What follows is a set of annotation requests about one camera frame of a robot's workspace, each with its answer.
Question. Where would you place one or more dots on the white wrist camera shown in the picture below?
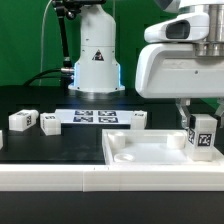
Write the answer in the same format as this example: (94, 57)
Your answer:
(189, 27)

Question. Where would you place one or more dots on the white obstacle fence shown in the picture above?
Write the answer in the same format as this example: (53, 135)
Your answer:
(111, 178)

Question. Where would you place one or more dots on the black camera stand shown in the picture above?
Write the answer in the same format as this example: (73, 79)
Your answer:
(69, 9)

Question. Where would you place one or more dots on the white square tabletop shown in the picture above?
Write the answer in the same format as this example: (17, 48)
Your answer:
(150, 147)

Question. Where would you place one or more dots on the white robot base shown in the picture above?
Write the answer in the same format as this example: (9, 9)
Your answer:
(97, 72)

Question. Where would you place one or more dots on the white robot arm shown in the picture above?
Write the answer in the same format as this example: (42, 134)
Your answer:
(213, 44)

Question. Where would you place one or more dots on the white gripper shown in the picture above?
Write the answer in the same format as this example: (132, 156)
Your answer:
(174, 71)

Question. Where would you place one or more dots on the sheet with fiducial tags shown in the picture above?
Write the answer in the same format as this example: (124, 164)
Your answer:
(98, 117)

